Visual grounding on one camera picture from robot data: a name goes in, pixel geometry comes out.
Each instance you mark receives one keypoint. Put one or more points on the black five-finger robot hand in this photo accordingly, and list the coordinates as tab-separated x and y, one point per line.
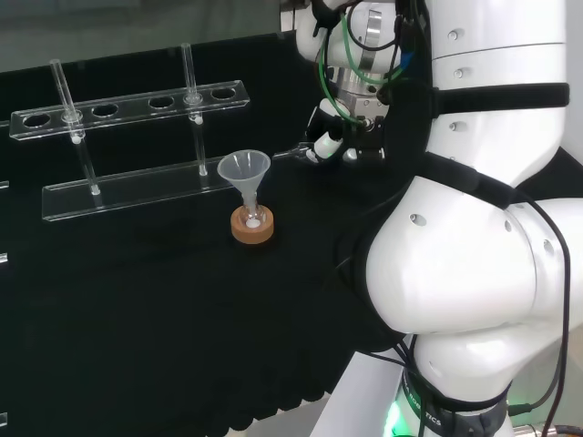
364	136

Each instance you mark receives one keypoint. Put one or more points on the clear glass weighing funnel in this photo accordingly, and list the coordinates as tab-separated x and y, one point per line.
291	151

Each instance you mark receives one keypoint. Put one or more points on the translucent plastic funnel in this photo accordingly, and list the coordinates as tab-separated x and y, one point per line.
244	170

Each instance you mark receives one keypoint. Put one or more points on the clear acrylic funnel stand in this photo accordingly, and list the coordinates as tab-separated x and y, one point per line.
136	150

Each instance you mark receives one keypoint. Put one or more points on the small round-bottom glass flask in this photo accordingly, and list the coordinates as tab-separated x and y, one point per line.
253	217

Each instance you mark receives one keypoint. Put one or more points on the black table cloth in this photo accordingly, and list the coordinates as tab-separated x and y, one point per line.
136	296

